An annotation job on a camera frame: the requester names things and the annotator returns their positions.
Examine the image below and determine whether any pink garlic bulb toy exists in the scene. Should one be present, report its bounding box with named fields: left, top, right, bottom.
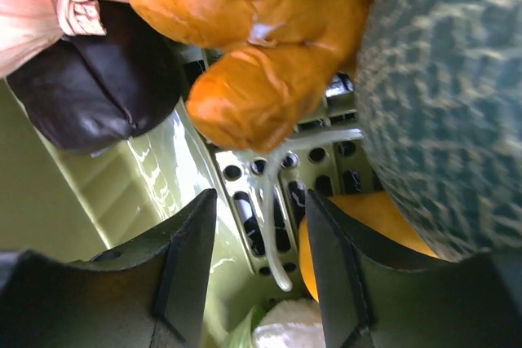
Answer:
left=0, top=0, right=107, bottom=77

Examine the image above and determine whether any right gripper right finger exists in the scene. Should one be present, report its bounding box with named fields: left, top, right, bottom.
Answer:
left=306, top=192, right=521, bottom=347

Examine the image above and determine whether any dark purple eggplant toy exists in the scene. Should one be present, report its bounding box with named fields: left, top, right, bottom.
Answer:
left=7, top=1, right=181, bottom=153

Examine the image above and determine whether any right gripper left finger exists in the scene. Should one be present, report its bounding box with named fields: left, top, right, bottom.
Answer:
left=1, top=189, right=217, bottom=347

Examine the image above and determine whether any orange fruit toy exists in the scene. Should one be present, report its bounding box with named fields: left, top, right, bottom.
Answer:
left=299, top=191, right=437, bottom=302

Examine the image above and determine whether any green netted melon toy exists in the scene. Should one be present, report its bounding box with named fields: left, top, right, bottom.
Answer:
left=356, top=0, right=521, bottom=262

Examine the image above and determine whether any orange ginger root toy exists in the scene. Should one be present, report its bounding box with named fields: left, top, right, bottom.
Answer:
left=130, top=0, right=373, bottom=152

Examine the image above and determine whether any olive green plastic basket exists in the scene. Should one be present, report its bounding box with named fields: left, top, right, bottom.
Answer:
left=1, top=75, right=381, bottom=347

